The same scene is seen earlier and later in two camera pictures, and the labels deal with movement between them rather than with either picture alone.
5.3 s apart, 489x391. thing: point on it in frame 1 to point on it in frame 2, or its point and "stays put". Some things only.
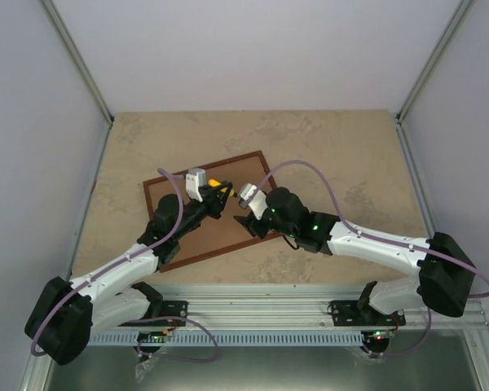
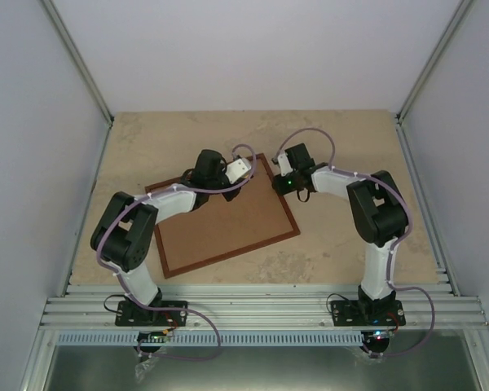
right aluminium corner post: x=464 y=9 stays put
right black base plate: x=348 y=314 stays put
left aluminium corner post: x=81 y=60 stays put
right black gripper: x=253 y=226 to x=280 y=188
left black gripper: x=209 y=194 to x=230 y=195
